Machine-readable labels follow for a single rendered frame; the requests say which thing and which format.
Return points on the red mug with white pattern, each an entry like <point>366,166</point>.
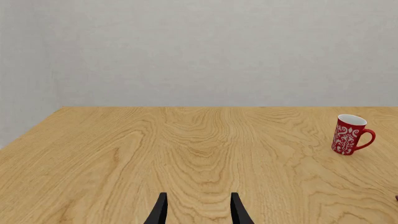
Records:
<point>347,137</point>

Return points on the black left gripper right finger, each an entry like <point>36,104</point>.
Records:
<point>239,211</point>

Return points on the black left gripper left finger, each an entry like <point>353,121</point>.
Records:
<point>159,211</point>

